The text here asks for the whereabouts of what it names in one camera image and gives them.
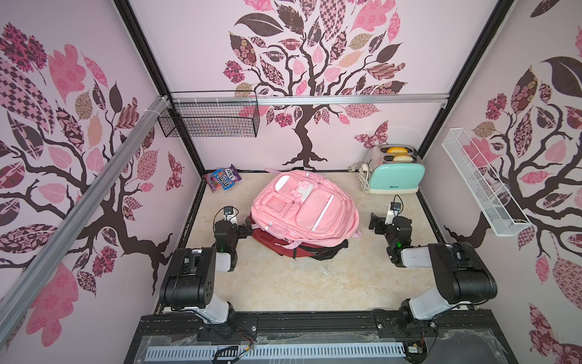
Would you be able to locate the black wire basket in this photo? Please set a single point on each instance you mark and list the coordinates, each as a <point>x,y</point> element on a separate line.
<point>217,113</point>

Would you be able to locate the pink red candy bag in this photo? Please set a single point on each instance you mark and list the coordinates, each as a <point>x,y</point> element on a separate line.
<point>211,182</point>

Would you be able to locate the aluminium rail back wall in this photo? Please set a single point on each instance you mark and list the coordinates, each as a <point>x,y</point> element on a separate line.
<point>440,98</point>

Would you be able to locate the black backpack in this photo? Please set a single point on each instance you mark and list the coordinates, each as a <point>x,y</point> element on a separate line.
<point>318,253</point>

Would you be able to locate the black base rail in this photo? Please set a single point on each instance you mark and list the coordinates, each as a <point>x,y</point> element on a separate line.
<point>254,325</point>

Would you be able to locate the mint green toaster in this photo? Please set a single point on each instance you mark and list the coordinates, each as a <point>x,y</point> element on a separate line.
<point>394,169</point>

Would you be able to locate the pink backpack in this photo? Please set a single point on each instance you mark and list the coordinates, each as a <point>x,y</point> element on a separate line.
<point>304,207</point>

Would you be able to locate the white slotted cable duct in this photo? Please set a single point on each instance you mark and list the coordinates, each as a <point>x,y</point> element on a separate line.
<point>273,352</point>

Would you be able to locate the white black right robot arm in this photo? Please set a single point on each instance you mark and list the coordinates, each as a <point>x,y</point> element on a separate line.
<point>460,275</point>

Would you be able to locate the blue M&M's candy bag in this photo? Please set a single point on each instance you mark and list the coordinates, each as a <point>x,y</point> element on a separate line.
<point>222,179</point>

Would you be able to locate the purple Skittles candy bag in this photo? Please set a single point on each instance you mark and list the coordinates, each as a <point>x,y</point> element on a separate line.
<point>233,174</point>

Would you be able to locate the white wire shelf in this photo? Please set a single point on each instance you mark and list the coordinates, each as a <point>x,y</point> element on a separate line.
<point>497,204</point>

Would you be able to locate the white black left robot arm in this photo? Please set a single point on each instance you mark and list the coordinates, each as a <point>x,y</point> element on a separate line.
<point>189,283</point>

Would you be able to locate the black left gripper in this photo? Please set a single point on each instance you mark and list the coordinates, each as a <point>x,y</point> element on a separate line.
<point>242,232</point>

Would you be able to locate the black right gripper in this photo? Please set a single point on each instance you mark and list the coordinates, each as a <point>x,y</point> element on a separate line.
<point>377,222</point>

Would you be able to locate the red backpack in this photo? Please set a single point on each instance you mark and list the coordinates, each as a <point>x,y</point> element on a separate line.
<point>272,243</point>

